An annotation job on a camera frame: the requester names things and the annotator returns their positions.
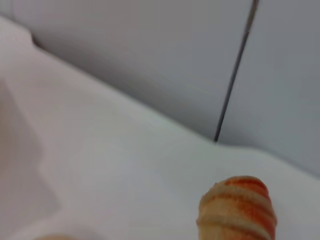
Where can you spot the orange striped bread roll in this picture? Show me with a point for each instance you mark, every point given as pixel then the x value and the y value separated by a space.
pixel 237 212

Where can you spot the thin black rod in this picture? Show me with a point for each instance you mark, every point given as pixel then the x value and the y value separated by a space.
pixel 235 72

